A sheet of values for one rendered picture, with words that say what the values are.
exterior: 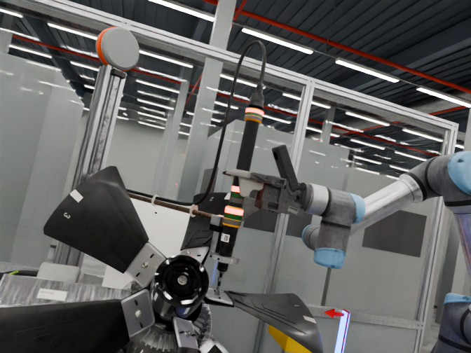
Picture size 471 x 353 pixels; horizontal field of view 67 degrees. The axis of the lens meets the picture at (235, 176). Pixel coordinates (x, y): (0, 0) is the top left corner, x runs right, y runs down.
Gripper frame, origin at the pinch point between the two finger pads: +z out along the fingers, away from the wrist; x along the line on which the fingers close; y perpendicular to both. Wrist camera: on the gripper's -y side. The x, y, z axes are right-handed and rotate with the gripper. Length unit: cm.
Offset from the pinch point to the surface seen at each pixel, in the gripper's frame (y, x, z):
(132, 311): 33.8, -5.4, 14.9
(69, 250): 37, 55, 40
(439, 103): -409, 808, -729
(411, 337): 55, 75, -125
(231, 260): 20.0, -3.5, -4.1
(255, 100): -17.6, -1.8, -1.9
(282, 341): 47, 26, -34
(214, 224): 13.3, 2.0, 0.4
